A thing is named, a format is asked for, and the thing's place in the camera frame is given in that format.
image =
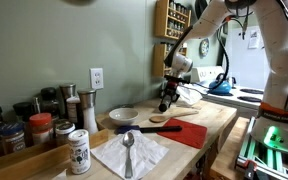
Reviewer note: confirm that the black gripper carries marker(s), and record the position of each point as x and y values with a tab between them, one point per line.
172	86

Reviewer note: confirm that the glass jar with black lid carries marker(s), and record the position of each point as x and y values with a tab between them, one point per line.
164	106

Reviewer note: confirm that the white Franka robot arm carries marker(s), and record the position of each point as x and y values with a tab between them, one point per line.
284	66

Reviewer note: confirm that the dark jar with white lid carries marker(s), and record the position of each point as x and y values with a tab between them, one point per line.
65	133

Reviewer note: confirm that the dark jar with black lid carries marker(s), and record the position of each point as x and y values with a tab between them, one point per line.
49	100

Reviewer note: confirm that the red lid spice jar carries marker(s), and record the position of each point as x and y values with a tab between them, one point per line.
41	126

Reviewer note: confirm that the black lid spice jar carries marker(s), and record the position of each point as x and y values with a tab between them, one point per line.
23	111

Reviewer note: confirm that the blue lid spice jar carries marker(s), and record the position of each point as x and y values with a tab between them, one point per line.
13	138

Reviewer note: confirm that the white cloth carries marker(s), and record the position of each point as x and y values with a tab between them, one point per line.
190	95

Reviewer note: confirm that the wooden spoon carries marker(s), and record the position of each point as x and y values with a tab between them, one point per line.
159	118

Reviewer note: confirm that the black spatula with blue head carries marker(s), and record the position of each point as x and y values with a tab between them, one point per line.
157	129

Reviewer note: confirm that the red silicone mat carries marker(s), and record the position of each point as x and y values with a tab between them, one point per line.
187	133

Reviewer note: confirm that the blue kettle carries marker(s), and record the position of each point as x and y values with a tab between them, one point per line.
219	88

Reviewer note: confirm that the white ceramic bowl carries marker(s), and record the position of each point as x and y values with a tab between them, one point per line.
124	116

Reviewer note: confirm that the metal spoon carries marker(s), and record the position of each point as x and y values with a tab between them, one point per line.
128	140

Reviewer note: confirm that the white paper napkin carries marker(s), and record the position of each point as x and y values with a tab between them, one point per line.
60	175
147	153

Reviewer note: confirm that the tall wooden spice rack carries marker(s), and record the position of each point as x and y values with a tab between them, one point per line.
162	20

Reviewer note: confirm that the white stove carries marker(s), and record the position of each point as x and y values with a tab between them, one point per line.
247	96

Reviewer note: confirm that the white refrigerator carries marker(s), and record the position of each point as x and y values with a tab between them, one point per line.
244	63

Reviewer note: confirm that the steel and white pepper mill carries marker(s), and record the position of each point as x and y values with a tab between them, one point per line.
89	113

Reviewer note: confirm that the white capped spice bottle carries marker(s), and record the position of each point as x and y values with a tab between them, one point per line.
73	108

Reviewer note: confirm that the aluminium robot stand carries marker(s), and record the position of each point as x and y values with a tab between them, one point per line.
250	156

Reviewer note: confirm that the tall steel grinder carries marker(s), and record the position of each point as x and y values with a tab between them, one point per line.
68	90

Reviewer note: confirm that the paper note on refrigerator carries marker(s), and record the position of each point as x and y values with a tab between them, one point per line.
254	38

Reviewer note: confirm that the white printed spice shaker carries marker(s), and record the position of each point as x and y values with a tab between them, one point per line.
79	153

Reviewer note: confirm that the wooden tray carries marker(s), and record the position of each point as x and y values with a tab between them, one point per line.
34	160

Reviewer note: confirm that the round decorative wall plate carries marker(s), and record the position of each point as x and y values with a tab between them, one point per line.
204	46

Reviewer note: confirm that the white wall outlet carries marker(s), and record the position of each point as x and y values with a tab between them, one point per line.
96	78

